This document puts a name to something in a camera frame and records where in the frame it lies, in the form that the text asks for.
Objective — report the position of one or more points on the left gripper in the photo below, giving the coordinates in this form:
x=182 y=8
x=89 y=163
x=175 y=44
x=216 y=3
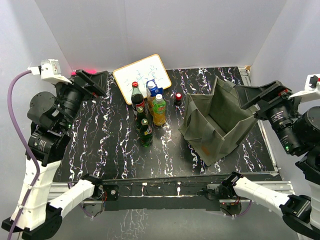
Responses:
x=98 y=79

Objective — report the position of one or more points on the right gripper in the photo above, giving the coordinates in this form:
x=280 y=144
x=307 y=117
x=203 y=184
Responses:
x=263 y=96

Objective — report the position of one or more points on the green canvas bag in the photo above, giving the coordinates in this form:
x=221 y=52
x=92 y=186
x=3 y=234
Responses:
x=214 y=124

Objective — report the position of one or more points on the coca-cola glass bottle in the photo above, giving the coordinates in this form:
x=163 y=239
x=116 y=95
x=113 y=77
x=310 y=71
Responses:
x=137 y=98

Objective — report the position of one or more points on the blue bottle white cap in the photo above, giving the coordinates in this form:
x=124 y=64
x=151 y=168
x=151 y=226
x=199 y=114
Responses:
x=152 y=90

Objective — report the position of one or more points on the white cap green tea bottle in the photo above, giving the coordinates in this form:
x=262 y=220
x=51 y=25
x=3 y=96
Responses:
x=159 y=108

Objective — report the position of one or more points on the green glass bottle red label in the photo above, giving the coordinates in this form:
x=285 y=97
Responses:
x=145 y=133

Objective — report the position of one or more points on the green perrier bottle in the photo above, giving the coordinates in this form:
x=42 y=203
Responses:
x=140 y=116

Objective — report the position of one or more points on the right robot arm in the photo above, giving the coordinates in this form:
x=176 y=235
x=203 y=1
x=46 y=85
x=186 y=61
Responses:
x=299 y=136

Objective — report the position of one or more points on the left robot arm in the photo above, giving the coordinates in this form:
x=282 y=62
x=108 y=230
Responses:
x=36 y=217

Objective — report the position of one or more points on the yellow framed whiteboard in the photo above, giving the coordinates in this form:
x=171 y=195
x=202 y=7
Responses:
x=141 y=71

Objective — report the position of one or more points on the red emergency stop button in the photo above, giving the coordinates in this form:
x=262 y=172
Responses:
x=178 y=99

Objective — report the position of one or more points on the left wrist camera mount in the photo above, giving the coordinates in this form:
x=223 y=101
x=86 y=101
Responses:
x=49 y=71

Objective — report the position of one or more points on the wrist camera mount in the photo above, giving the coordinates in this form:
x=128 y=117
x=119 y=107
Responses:
x=49 y=71
x=311 y=90

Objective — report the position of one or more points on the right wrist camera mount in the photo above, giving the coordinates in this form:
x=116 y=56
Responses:
x=311 y=90

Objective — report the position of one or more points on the aluminium frame rail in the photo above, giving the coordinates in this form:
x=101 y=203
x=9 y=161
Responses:
x=285 y=187

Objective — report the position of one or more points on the black front table rail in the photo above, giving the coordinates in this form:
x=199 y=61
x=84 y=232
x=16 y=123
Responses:
x=170 y=193

